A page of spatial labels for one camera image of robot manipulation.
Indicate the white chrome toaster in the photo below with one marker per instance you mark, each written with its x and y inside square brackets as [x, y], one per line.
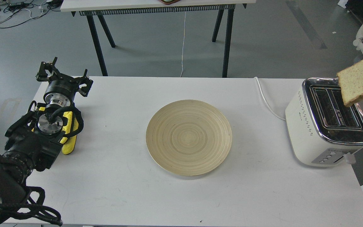
[322, 130]

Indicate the brown object on background table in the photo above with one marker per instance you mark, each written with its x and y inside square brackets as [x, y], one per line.
[168, 2]

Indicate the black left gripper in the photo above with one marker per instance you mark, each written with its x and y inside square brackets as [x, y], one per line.
[61, 90]

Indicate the slice of brown bread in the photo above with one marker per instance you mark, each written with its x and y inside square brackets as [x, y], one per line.
[351, 83]

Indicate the yellow cloth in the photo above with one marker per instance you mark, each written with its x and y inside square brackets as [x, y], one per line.
[60, 123]

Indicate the white background table black legs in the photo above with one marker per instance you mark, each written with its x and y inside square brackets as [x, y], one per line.
[100, 8]

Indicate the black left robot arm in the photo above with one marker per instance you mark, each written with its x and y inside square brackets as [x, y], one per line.
[35, 141]

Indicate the round wooden plate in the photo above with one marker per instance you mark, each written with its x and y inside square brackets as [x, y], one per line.
[189, 137]

